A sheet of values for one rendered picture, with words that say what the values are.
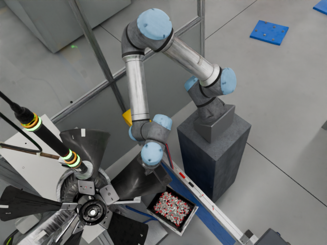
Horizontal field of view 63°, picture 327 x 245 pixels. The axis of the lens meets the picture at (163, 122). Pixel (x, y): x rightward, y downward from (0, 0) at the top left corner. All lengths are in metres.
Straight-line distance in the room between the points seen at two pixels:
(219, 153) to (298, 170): 1.27
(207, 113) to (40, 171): 0.86
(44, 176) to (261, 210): 1.71
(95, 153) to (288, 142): 1.97
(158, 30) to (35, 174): 0.89
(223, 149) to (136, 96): 0.62
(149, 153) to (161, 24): 0.47
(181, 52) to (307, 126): 1.97
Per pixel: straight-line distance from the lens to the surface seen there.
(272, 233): 1.13
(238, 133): 1.53
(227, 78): 1.21
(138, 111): 1.09
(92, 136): 1.17
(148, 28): 1.00
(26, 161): 1.43
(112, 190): 1.29
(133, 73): 1.11
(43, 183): 1.46
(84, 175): 1.02
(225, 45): 3.39
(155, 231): 2.32
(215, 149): 1.48
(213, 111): 1.35
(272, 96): 2.96
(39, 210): 1.28
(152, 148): 0.94
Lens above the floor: 2.34
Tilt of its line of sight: 58 degrees down
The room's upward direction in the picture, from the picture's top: 15 degrees counter-clockwise
